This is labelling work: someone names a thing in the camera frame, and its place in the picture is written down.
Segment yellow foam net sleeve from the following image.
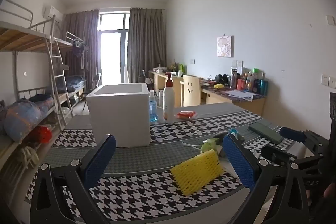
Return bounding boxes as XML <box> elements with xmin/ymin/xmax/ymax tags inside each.
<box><xmin>170</xmin><ymin>150</ymin><xmax>223</xmax><ymax>197</ymax></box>

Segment glass balcony door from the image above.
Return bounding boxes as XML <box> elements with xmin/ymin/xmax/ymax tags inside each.
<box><xmin>98</xmin><ymin>12</ymin><xmax>131</xmax><ymax>84</ymax></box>

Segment blue bundled quilt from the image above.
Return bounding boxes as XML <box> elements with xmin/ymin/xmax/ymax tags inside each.
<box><xmin>4</xmin><ymin>98</ymin><xmax>54</xmax><ymax>142</ymax></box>

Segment dark green case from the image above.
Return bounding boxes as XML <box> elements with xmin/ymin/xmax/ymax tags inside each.
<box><xmin>248</xmin><ymin>122</ymin><xmax>284</xmax><ymax>144</ymax></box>

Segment white lotion pump bottle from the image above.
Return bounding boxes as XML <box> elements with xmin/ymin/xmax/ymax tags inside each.
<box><xmin>163</xmin><ymin>72</ymin><xmax>175</xmax><ymax>124</ymax></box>

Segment metal bunk bed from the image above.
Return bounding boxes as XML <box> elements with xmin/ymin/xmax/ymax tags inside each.
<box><xmin>0</xmin><ymin>0</ymin><xmax>88</xmax><ymax>188</ymax></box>

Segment metal bunk ladder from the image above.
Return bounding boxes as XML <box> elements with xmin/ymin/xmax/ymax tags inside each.
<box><xmin>46</xmin><ymin>14</ymin><xmax>74</xmax><ymax>130</ymax></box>

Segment beige cloth bundle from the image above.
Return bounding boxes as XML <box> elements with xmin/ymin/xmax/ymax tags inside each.
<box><xmin>18</xmin><ymin>145</ymin><xmax>40</xmax><ymax>169</ymax></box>

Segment cartoon wall picture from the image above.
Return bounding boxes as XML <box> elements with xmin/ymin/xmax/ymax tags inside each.
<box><xmin>217</xmin><ymin>35</ymin><xmax>234</xmax><ymax>58</ymax></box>

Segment white air conditioner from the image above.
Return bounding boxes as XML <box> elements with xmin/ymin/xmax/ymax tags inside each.
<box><xmin>43</xmin><ymin>5</ymin><xmax>63</xmax><ymax>21</ymax></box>

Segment white wall socket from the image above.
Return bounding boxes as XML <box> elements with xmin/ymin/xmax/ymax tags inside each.
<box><xmin>322</xmin><ymin>74</ymin><xmax>336</xmax><ymax>88</ymax></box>

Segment blue spray bottle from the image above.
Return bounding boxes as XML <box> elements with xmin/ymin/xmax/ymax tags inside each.
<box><xmin>149</xmin><ymin>90</ymin><xmax>159</xmax><ymax>123</ymax></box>

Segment group of toiletry bottles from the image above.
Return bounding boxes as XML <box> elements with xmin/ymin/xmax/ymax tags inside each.
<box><xmin>230</xmin><ymin>67</ymin><xmax>269</xmax><ymax>95</ymax></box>

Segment brown curtain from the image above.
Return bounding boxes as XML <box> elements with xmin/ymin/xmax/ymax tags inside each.
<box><xmin>63</xmin><ymin>9</ymin><xmax>101</xmax><ymax>88</ymax></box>
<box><xmin>127</xmin><ymin>7</ymin><xmax>167</xmax><ymax>83</ymax></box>

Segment red plastic bag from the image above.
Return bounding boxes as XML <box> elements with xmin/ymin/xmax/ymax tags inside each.
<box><xmin>33</xmin><ymin>126</ymin><xmax>52</xmax><ymax>144</ymax></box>

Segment dark blue bedding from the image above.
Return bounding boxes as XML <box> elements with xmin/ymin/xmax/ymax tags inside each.
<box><xmin>64</xmin><ymin>75</ymin><xmax>87</xmax><ymax>92</ymax></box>

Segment wooden chair with smiley face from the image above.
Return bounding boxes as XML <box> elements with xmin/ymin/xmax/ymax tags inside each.
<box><xmin>182</xmin><ymin>74</ymin><xmax>202</xmax><ymax>107</ymax></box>

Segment houndstooth tablecloth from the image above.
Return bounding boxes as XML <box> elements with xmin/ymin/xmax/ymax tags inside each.
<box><xmin>25</xmin><ymin>102</ymin><xmax>331</xmax><ymax>224</ymax></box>

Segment black folding chair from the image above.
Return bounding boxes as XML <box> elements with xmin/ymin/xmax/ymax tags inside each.
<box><xmin>83</xmin><ymin>72</ymin><xmax>102</xmax><ymax>110</ymax></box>

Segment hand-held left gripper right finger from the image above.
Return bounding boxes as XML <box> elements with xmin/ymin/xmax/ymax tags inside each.
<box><xmin>223</xmin><ymin>133</ymin><xmax>310</xmax><ymax>224</ymax></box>

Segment dark hanging clothes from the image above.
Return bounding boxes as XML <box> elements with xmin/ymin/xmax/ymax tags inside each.
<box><xmin>72</xmin><ymin>42</ymin><xmax>87</xmax><ymax>69</ymax></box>

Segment white foam box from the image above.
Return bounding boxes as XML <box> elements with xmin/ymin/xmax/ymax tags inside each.
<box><xmin>86</xmin><ymin>83</ymin><xmax>151</xmax><ymax>148</ymax></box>

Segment person's right hand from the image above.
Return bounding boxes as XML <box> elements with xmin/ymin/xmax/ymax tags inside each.
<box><xmin>324</xmin><ymin>184</ymin><xmax>336</xmax><ymax>199</ymax></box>

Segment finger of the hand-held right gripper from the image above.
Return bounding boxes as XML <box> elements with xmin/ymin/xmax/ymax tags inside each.
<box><xmin>279</xmin><ymin>127</ymin><xmax>328</xmax><ymax>147</ymax></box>
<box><xmin>261</xmin><ymin>145</ymin><xmax>324</xmax><ymax>167</ymax></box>

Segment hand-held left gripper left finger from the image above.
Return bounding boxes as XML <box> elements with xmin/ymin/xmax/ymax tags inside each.
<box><xmin>30</xmin><ymin>134</ymin><xmax>117</xmax><ymax>224</ymax></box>

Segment green plastic bag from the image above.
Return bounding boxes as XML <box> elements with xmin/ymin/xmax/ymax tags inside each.
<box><xmin>199</xmin><ymin>138</ymin><xmax>223</xmax><ymax>155</ymax></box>

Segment red snack packet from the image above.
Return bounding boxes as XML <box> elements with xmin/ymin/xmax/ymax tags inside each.
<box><xmin>175</xmin><ymin>110</ymin><xmax>197</xmax><ymax>119</ymax></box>

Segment white papers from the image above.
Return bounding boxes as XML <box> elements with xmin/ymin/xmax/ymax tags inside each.
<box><xmin>226</xmin><ymin>90</ymin><xmax>256</xmax><ymax>101</ymax></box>

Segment long wooden desk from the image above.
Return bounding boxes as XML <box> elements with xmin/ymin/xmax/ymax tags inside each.
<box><xmin>149</xmin><ymin>70</ymin><xmax>266</xmax><ymax>117</ymax></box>

